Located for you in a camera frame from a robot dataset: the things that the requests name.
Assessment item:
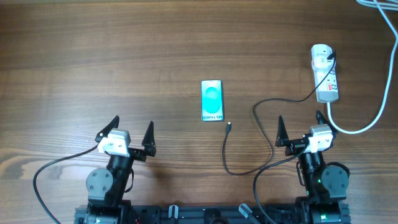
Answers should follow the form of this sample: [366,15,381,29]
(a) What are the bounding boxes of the teal screen Galaxy smartphone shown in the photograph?
[201,80,224,122]

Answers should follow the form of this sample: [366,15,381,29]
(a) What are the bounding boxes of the white cables at corner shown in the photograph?
[356,0,398,12]

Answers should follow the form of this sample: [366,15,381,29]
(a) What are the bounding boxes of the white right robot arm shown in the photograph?
[275,111,351,223]

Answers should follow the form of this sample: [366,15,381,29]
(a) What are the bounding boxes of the black left camera cable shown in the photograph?
[32,144,100,224]

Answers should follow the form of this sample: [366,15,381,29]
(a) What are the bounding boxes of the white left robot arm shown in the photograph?
[74,116,156,224]

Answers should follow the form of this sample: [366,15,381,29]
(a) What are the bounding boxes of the white power strip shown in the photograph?
[311,44,339,103]

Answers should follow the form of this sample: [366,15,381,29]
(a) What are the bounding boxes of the white power strip cord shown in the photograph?
[326,0,398,135]

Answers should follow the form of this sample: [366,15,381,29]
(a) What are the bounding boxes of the white USB charger plug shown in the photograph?
[312,54,334,72]

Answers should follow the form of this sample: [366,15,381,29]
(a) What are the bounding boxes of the black camera cable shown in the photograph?
[32,144,100,224]
[252,146,308,224]

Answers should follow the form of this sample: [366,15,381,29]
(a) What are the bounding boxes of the black right camera cable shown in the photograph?
[252,146,308,224]

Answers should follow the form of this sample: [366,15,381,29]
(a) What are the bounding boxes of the black USB charging cable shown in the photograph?
[221,50,337,176]

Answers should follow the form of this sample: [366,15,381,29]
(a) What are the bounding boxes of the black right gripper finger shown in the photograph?
[316,110,338,139]
[275,115,290,147]

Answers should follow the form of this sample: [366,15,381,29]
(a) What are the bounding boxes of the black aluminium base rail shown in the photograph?
[73,203,351,224]

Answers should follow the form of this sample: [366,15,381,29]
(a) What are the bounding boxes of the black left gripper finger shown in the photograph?
[95,115,119,142]
[141,121,156,157]

